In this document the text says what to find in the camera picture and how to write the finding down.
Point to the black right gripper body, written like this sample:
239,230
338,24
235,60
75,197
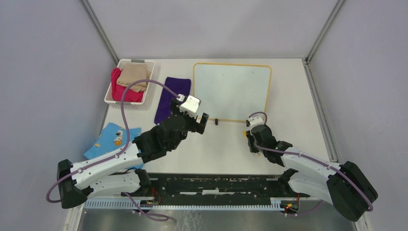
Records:
251,141

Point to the blue cartoon cloth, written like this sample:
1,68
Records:
111,138

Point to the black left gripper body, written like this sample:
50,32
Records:
175,108

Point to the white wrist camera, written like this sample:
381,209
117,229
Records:
254,121
189,104

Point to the beige cloth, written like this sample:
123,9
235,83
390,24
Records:
133,72

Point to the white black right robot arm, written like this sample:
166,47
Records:
342,185

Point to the white marker pen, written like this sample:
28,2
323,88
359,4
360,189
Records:
258,155

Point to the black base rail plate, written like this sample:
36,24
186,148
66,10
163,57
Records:
215,189

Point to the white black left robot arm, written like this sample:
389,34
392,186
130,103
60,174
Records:
77,182

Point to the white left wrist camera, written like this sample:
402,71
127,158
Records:
189,104

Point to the purple towel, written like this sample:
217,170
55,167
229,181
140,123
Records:
178,86

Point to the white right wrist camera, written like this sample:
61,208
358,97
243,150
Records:
254,121

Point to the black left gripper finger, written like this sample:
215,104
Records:
202,124
193,125

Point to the pink cloth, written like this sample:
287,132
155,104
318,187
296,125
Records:
118,90

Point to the white toothed cable duct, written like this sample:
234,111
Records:
103,203

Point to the yellow framed whiteboard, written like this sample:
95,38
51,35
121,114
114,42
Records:
231,92

